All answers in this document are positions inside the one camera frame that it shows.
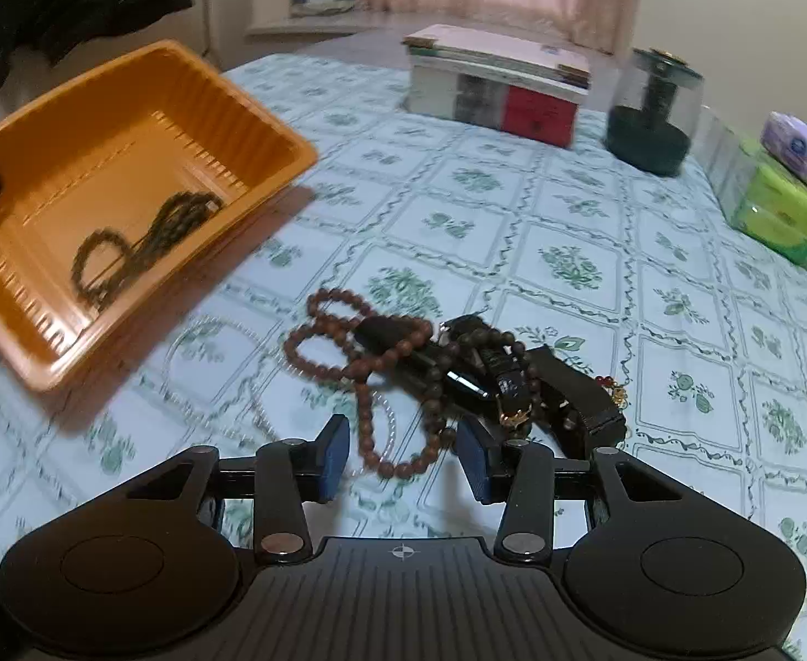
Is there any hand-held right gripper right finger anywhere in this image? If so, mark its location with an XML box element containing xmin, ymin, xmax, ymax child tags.
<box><xmin>454</xmin><ymin>414</ymin><xmax>686</xmax><ymax>562</ymax></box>

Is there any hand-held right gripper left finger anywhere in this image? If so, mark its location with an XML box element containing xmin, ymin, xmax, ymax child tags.
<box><xmin>124</xmin><ymin>414</ymin><xmax>353</xmax><ymax>562</ymax></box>

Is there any brown wooden bead necklace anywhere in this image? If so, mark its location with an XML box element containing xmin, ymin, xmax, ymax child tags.
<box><xmin>285</xmin><ymin>288</ymin><xmax>461</xmax><ymax>480</ymax></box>

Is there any black watch with gold buckle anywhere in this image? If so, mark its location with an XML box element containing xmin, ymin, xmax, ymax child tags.
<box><xmin>354</xmin><ymin>315</ymin><xmax>538</xmax><ymax>431</ymax></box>

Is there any clear bead bracelet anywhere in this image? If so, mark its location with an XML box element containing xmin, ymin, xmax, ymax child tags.
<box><xmin>167</xmin><ymin>315</ymin><xmax>399</xmax><ymax>479</ymax></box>

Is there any orange plastic tray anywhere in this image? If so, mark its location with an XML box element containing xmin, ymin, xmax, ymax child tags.
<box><xmin>0</xmin><ymin>40</ymin><xmax>320</xmax><ymax>393</ymax></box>

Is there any dark bead necklace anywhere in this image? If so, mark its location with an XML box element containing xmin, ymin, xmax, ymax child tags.
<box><xmin>73</xmin><ymin>191</ymin><xmax>225</xmax><ymax>314</ymax></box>

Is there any coat rack pole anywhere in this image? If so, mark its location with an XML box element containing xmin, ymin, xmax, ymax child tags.
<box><xmin>198</xmin><ymin>0</ymin><xmax>223</xmax><ymax>73</ymax></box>

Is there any white and red box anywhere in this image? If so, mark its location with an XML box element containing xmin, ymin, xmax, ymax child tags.
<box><xmin>407</xmin><ymin>55</ymin><xmax>583</xmax><ymax>150</ymax></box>

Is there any clear jar with dark base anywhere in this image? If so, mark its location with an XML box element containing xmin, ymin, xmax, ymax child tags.
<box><xmin>604</xmin><ymin>47</ymin><xmax>708</xmax><ymax>177</ymax></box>

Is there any green tissue pack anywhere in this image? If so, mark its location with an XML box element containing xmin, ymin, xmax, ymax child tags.
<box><xmin>725</xmin><ymin>141</ymin><xmax>807</xmax><ymax>285</ymax></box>

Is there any stack of books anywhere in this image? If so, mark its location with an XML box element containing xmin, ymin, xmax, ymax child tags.
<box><xmin>402</xmin><ymin>23</ymin><xmax>594</xmax><ymax>92</ymax></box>

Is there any purple tissue pack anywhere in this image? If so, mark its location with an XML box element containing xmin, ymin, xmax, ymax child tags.
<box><xmin>760</xmin><ymin>111</ymin><xmax>807</xmax><ymax>208</ymax></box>

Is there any red bead bracelet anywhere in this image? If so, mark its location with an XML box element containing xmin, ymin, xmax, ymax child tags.
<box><xmin>594</xmin><ymin>375</ymin><xmax>630</xmax><ymax>409</ymax></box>

